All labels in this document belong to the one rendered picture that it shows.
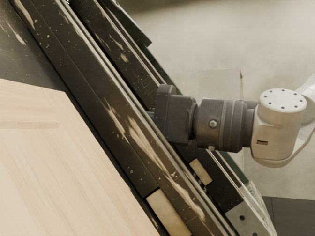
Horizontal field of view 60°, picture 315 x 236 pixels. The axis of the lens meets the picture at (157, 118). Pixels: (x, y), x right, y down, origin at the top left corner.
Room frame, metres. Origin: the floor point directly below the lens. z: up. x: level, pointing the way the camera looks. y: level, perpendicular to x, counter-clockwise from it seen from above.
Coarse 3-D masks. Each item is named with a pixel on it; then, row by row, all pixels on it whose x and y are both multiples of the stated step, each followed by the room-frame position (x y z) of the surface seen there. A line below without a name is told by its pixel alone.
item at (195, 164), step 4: (196, 160) 0.81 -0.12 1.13; (192, 164) 0.81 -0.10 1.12; (196, 164) 0.81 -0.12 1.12; (200, 164) 0.80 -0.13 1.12; (192, 168) 0.81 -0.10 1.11; (196, 168) 0.81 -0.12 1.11; (200, 168) 0.80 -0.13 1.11; (196, 172) 0.81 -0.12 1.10; (200, 172) 0.80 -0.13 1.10; (204, 172) 0.80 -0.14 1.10; (200, 176) 0.80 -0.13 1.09; (204, 176) 0.80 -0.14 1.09; (208, 176) 0.80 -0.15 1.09; (204, 180) 0.80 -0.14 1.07; (208, 180) 0.80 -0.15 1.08; (212, 180) 0.80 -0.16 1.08; (204, 184) 0.80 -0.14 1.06
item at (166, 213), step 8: (160, 192) 0.41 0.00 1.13; (152, 200) 0.41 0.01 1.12; (160, 200) 0.41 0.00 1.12; (168, 200) 0.41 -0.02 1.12; (152, 208) 0.41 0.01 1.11; (160, 208) 0.41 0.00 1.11; (168, 208) 0.40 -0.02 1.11; (160, 216) 0.41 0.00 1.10; (168, 216) 0.40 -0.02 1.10; (176, 216) 0.40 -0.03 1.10; (168, 224) 0.40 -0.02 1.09; (176, 224) 0.40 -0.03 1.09; (184, 224) 0.40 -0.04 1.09; (168, 232) 0.40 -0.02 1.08; (176, 232) 0.40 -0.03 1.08; (184, 232) 0.40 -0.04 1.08
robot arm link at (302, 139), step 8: (304, 88) 0.48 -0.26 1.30; (304, 96) 0.46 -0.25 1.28; (312, 96) 0.46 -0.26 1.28; (312, 104) 0.46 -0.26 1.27; (304, 112) 0.47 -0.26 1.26; (312, 112) 0.46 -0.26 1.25; (304, 120) 0.48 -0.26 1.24; (312, 120) 0.47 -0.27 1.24; (304, 128) 0.47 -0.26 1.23; (312, 128) 0.47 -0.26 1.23; (304, 136) 0.47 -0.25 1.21; (296, 144) 0.46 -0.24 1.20; (304, 144) 0.47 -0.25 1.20; (296, 152) 0.46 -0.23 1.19; (256, 160) 0.46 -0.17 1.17; (264, 160) 0.45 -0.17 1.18; (272, 160) 0.44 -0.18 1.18; (280, 160) 0.44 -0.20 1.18; (288, 160) 0.45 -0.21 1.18
